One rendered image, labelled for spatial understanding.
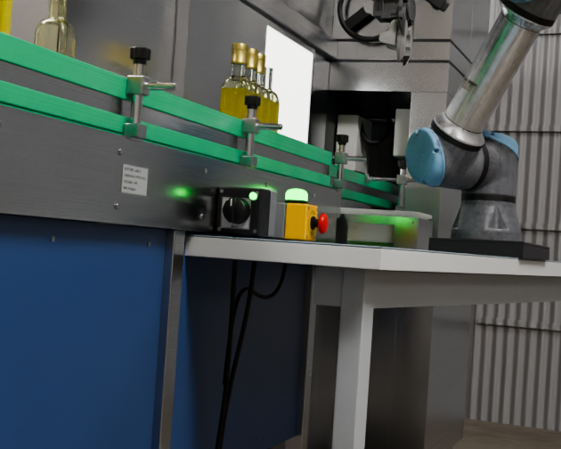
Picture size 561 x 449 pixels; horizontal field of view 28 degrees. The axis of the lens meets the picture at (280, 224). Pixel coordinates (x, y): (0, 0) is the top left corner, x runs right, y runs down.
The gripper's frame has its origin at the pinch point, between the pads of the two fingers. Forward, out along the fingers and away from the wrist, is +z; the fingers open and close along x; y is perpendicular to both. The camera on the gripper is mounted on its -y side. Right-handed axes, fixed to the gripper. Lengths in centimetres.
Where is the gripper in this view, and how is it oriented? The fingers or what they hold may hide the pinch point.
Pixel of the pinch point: (404, 57)
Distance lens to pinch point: 253.7
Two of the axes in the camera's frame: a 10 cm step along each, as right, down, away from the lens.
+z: -0.7, 10.0, -0.2
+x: -3.2, -0.4, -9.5
